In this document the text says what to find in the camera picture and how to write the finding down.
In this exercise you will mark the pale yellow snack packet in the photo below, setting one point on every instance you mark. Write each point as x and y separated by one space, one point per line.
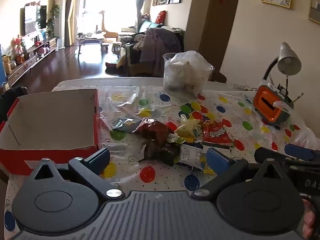
186 130

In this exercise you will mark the light blue snack packet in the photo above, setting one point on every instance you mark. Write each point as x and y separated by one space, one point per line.
125 125

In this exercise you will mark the person's right hand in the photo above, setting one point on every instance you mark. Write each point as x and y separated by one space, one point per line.
308 220

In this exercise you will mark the white label snack packet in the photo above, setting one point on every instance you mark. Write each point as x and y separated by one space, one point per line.
191 156

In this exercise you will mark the wooden chair with black jacket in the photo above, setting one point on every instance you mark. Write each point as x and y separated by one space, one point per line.
11 102

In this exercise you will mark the white standing air conditioner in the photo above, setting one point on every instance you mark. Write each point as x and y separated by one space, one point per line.
60 22

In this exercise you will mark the sofa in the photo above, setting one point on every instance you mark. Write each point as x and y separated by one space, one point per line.
147 26

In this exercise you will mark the bright yellow snack packet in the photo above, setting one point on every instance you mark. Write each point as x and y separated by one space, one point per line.
208 168

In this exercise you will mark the orange grey tape dispenser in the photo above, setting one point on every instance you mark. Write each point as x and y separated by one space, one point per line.
267 102

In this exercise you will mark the grey purple clothing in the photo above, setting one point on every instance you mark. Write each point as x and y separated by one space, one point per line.
162 47

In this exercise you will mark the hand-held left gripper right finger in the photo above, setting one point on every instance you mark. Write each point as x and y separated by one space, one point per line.
216 158

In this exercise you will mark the grey desk lamp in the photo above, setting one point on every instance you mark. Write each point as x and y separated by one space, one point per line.
288 60

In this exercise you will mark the brown wooden door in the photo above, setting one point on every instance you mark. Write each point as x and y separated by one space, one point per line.
217 30

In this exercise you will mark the dark floor cushion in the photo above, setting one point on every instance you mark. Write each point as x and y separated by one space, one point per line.
111 66

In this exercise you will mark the clear plastic container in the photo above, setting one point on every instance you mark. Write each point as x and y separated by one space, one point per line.
168 75

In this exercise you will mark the grey curtain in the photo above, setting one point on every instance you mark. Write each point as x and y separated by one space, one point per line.
142 2
71 12

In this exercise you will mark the red cardboard box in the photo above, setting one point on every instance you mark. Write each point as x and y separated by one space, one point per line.
50 120

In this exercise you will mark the coffee table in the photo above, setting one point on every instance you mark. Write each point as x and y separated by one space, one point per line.
90 38

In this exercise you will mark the dark brown snack packet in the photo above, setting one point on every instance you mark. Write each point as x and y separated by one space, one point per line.
155 132

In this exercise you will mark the red cushion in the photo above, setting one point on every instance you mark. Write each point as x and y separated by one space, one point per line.
160 17

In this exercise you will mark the black snack packet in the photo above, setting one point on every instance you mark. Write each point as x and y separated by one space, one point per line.
160 155

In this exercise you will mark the green potted plant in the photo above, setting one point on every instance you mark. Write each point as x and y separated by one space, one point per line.
51 27

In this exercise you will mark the red flower arrangement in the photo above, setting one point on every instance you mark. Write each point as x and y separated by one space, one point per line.
18 43

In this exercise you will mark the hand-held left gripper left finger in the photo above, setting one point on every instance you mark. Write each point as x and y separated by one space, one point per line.
98 161

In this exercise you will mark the blue board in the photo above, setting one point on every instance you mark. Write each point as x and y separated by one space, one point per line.
2 65

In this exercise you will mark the red snack packet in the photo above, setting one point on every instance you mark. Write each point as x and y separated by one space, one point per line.
215 135

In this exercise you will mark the flat screen television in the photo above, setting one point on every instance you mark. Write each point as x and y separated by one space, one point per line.
32 20

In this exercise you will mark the tan giraffe figure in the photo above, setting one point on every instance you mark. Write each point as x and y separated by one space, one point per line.
110 33

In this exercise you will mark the empty clear plastic bag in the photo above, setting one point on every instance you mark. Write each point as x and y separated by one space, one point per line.
306 137

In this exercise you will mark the wooden television cabinet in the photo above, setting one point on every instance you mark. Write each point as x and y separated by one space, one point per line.
22 67

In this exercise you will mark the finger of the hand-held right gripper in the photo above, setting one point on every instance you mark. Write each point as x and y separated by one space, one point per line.
298 152
267 153

